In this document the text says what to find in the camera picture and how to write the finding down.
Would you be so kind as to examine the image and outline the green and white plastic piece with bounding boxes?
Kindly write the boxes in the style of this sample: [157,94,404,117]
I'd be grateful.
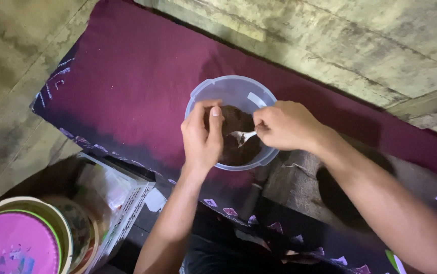
[384,249,408,274]

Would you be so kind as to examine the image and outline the person's left hand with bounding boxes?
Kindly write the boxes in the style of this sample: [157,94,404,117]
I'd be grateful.
[180,100,225,173]

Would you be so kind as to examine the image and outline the person's right hand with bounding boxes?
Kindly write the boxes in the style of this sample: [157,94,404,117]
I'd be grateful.
[253,100,338,153]

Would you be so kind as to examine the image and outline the grey cloth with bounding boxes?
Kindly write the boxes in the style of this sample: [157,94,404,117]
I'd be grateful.
[262,149,437,233]

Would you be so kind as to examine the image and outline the cream bowl with green rim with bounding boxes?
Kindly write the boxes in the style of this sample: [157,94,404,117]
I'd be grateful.
[0,196,74,274]

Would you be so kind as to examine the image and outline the person's dark shorts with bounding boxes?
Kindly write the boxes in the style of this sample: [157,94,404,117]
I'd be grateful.
[180,205,356,274]

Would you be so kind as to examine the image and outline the patterned plates stack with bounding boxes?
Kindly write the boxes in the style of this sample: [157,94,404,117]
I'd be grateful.
[41,195,102,274]

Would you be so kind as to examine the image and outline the white plastic spoon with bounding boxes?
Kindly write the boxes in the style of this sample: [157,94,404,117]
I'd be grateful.
[228,130,258,148]

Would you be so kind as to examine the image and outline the maroon patterned cloth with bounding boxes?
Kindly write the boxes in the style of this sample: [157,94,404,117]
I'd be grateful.
[31,0,437,274]

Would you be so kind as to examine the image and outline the clear plastic bowl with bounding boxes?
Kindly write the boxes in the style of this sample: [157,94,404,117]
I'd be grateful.
[184,75,280,171]

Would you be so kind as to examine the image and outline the pink round lid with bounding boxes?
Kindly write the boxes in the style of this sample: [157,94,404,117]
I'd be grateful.
[0,212,60,274]

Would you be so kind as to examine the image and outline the dark brown powder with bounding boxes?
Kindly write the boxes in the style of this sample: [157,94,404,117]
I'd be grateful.
[204,105,263,167]

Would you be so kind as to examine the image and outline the white plastic basket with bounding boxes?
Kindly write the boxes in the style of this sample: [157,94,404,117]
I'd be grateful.
[75,152,156,274]

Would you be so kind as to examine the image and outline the white paper scrap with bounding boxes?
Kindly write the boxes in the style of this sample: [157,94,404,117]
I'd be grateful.
[144,187,167,212]

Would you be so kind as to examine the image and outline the clear plastic bags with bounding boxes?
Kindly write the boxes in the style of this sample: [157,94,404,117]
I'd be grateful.
[77,163,132,214]

